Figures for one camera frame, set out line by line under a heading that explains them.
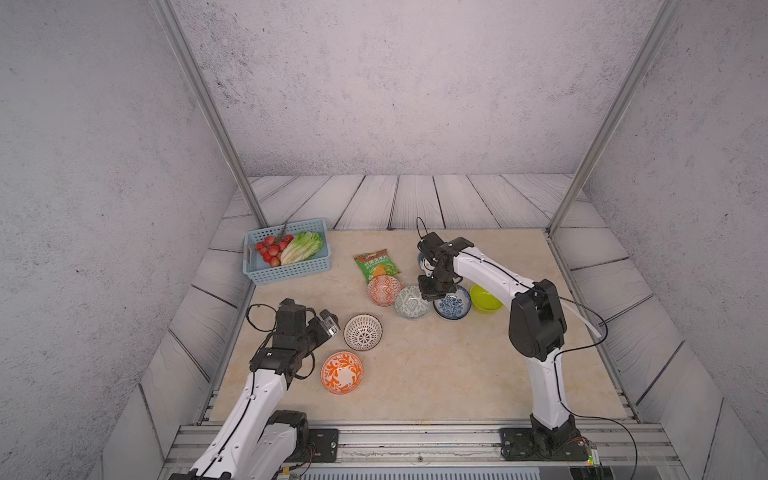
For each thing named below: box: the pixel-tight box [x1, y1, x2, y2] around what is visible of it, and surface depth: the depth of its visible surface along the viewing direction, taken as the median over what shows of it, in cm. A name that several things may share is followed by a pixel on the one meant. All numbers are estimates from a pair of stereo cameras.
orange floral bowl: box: [320, 351, 365, 395], surface depth 84 cm
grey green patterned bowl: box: [395, 285, 430, 320], surface depth 96 cm
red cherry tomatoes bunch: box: [256, 234, 294, 267], surface depth 112 cm
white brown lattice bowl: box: [343, 314, 383, 352], surface depth 93 cm
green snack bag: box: [353, 248, 401, 285], surface depth 109 cm
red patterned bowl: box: [366, 275, 402, 307], surface depth 103 cm
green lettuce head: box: [281, 231, 323, 266], surface depth 111 cm
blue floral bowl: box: [433, 285, 472, 321], surface depth 97 cm
